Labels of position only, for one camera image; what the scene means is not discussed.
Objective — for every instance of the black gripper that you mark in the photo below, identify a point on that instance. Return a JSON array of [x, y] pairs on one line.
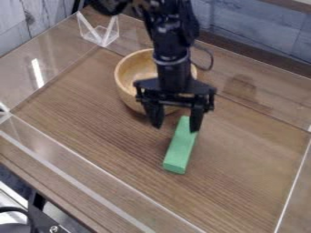
[[196, 96]]

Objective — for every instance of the green rectangular stick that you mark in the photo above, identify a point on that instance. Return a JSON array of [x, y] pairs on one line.
[[180, 148]]

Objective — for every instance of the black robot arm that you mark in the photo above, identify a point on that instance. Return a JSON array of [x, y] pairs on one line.
[[172, 28]]

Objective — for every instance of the wooden bowl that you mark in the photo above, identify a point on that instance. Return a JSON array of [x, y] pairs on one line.
[[136, 66]]

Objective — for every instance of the clear acrylic corner bracket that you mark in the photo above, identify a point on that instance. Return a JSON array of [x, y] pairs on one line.
[[100, 35]]

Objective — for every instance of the black table frame bracket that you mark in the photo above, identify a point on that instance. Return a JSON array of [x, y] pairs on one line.
[[49, 216]]

